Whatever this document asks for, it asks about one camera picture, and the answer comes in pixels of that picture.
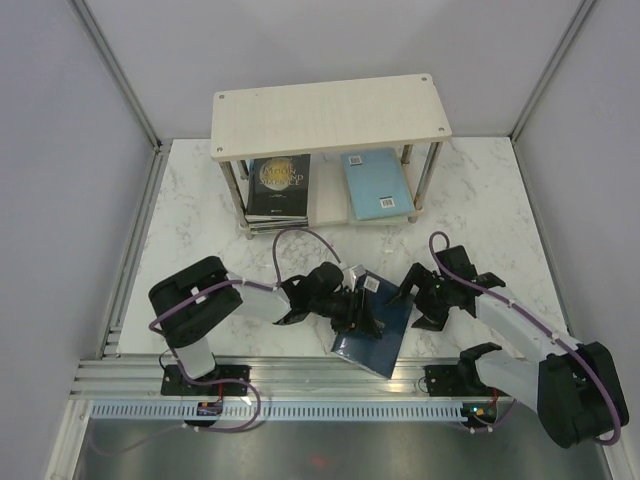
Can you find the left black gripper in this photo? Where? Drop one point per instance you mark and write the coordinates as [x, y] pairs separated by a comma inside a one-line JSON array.
[[360, 318]]

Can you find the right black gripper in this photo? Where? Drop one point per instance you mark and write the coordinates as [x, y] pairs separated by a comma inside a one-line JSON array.
[[432, 318]]

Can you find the navy blue crest book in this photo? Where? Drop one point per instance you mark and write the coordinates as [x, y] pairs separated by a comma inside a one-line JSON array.
[[377, 355]]

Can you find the yellow file folder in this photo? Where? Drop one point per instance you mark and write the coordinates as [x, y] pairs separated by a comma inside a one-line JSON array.
[[391, 220]]

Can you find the light blue barcode book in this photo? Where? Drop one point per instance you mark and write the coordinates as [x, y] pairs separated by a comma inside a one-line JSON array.
[[377, 184]]

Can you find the black Moon and Sixpence book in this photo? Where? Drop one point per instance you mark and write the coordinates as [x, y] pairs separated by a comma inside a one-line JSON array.
[[278, 188]]

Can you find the green fantasy cover book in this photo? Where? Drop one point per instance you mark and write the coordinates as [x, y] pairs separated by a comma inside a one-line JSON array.
[[275, 231]]

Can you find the purple Robinson Crusoe book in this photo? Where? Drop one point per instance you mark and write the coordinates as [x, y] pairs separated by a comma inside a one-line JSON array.
[[275, 226]]

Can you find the teal sea cover book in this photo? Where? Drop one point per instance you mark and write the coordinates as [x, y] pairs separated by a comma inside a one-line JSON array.
[[256, 220]]

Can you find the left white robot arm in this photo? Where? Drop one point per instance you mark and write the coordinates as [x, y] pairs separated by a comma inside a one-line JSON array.
[[191, 303]]

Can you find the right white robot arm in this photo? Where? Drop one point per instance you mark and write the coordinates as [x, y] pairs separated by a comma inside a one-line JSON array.
[[572, 386]]

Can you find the white two-tier wooden shelf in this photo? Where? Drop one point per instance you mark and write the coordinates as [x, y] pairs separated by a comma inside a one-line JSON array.
[[404, 111]]

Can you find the white slotted cable duct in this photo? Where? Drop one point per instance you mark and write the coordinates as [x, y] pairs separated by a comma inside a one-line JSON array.
[[441, 411]]

